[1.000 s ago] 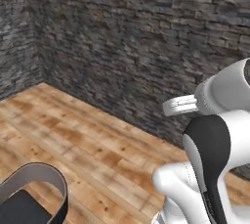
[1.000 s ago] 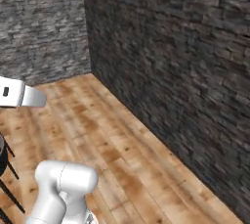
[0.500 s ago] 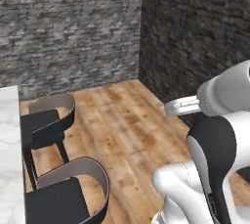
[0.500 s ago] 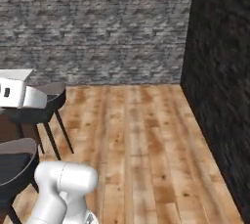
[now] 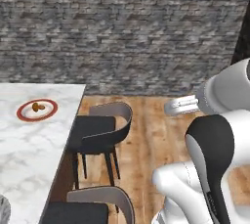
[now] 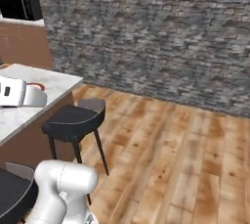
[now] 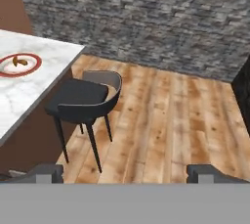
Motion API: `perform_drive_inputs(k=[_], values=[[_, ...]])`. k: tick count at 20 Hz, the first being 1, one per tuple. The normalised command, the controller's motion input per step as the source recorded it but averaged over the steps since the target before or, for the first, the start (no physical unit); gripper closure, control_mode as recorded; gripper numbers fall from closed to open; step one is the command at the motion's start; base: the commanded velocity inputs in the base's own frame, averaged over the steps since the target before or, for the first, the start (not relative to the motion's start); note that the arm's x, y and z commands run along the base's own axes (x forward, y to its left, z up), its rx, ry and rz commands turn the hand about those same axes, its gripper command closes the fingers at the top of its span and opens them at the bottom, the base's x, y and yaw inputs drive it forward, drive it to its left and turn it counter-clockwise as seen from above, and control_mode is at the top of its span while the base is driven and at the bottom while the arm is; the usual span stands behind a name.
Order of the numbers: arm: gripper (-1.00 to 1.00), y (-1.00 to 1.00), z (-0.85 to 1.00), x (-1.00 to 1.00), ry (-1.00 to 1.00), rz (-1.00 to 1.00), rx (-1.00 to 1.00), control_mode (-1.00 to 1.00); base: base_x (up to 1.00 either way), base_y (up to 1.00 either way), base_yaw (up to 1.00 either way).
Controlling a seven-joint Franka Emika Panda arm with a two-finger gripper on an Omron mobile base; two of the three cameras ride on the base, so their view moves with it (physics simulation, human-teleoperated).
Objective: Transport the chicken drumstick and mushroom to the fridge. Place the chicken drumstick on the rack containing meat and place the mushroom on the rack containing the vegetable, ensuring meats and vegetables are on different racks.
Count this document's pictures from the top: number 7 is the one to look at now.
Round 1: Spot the white plate with red rim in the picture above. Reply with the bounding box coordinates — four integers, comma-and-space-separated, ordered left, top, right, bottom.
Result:
0, 52, 43, 79

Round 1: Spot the black chair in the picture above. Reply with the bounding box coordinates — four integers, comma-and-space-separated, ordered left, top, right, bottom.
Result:
44, 69, 123, 174

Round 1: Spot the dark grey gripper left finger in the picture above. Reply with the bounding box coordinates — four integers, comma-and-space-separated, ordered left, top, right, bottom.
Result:
6, 163, 64, 184

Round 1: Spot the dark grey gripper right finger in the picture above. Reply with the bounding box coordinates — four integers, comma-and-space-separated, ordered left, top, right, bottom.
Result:
186, 163, 250, 184

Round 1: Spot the brown cupboard run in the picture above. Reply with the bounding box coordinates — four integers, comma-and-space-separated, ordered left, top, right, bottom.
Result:
0, 0, 34, 36

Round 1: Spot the brown kitchen island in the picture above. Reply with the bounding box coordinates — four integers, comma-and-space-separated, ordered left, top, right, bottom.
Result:
0, 28, 86, 181

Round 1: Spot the brown chicken drumstick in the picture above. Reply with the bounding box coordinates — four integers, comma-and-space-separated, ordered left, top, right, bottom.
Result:
12, 55, 29, 67

